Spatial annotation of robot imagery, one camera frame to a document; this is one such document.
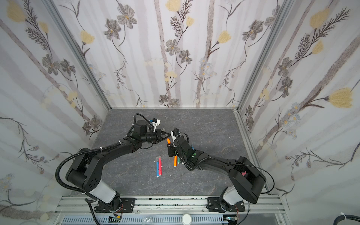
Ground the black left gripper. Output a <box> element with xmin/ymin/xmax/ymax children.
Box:
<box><xmin>140</xmin><ymin>129</ymin><xmax>170</xmax><ymax>143</ymax></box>

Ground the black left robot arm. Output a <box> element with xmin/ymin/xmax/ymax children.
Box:
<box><xmin>66</xmin><ymin>120</ymin><xmax>170</xmax><ymax>204</ymax></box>

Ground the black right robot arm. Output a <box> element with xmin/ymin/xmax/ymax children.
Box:
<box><xmin>166</xmin><ymin>136</ymin><xmax>266</xmax><ymax>204</ymax></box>

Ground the thin blue marker pen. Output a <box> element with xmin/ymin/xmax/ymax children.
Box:
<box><xmin>156</xmin><ymin>157</ymin><xmax>160</xmax><ymax>178</ymax></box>

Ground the pink marker pen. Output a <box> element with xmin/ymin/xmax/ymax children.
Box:
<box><xmin>158</xmin><ymin>156</ymin><xmax>162</xmax><ymax>176</ymax></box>

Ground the white round knob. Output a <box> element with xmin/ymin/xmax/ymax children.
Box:
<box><xmin>181</xmin><ymin>214</ymin><xmax>192</xmax><ymax>225</ymax></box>

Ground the right small circuit board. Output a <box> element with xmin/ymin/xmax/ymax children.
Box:
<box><xmin>223</xmin><ymin>216</ymin><xmax>239</xmax><ymax>225</ymax></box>

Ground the small green circuit board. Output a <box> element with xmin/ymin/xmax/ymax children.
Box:
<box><xmin>108</xmin><ymin>215</ymin><xmax>122</xmax><ymax>223</ymax></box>

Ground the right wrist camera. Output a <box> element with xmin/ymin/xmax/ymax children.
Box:
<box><xmin>170</xmin><ymin>131</ymin><xmax>177</xmax><ymax>146</ymax></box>

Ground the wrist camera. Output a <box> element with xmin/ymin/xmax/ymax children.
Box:
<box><xmin>170</xmin><ymin>131</ymin><xmax>177</xmax><ymax>146</ymax></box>
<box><xmin>149</xmin><ymin>118</ymin><xmax>161</xmax><ymax>131</ymax></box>

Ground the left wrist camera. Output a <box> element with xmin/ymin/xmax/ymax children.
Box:
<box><xmin>149</xmin><ymin>118</ymin><xmax>161</xmax><ymax>131</ymax></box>

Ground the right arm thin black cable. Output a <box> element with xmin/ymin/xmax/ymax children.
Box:
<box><xmin>238</xmin><ymin>161</ymin><xmax>275</xmax><ymax>195</ymax></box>

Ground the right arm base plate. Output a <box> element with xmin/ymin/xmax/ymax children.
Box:
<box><xmin>206</xmin><ymin>186</ymin><xmax>246</xmax><ymax>213</ymax></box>

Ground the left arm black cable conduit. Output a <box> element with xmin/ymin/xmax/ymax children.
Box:
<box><xmin>55</xmin><ymin>142</ymin><xmax>122</xmax><ymax>195</ymax></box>

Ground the white vented cable duct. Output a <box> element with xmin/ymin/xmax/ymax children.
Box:
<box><xmin>60</xmin><ymin>214</ymin><xmax>228</xmax><ymax>225</ymax></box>

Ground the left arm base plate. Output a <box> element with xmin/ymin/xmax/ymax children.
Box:
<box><xmin>94</xmin><ymin>197</ymin><xmax>136</xmax><ymax>213</ymax></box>

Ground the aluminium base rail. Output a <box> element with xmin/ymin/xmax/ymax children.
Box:
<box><xmin>50</xmin><ymin>195</ymin><xmax>290</xmax><ymax>225</ymax></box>

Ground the aluminium right corner post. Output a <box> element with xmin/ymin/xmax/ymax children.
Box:
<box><xmin>236</xmin><ymin>0</ymin><xmax>295</xmax><ymax>111</ymax></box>

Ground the black cable bottom right corner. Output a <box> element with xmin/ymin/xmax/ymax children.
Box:
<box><xmin>333</xmin><ymin>213</ymin><xmax>360</xmax><ymax>225</ymax></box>

